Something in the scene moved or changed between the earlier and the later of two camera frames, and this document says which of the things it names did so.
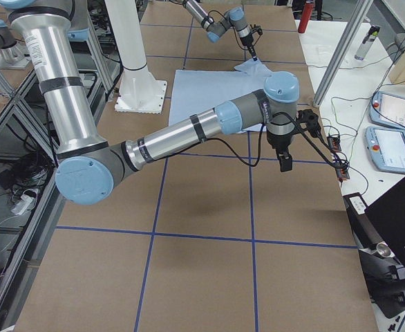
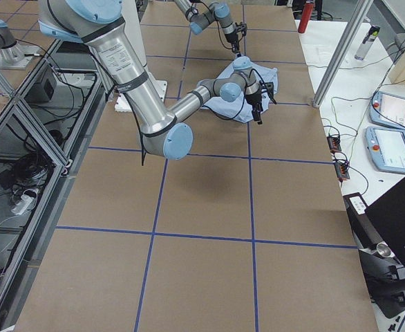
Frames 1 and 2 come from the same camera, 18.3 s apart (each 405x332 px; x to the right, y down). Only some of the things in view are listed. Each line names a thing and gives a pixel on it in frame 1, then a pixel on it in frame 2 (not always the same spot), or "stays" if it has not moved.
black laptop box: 396,218 stays
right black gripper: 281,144 → 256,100
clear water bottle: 369,39 stays
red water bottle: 306,14 stays
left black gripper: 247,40 → 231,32
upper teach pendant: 392,111 stays
